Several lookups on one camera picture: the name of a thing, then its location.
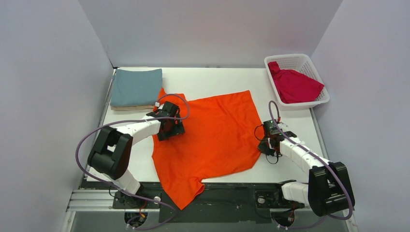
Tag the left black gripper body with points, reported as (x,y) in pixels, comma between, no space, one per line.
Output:
(174,128)

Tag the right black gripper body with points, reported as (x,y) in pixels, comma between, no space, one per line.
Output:
(265,147)

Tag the orange t shirt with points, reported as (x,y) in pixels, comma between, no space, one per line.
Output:
(219,140)

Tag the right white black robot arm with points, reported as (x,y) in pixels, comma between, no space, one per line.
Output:
(328,189)

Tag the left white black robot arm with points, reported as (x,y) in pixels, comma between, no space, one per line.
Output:
(111,152)

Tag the folded beige t shirt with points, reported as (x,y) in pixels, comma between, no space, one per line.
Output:
(132,108)

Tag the folded blue t shirt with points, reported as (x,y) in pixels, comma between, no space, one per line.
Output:
(136,88)

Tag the crimson t shirt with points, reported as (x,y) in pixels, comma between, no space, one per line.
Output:
(293,86)

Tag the white plastic basket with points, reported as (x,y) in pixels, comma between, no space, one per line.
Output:
(300,63)

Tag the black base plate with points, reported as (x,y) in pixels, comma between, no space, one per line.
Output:
(218,203)

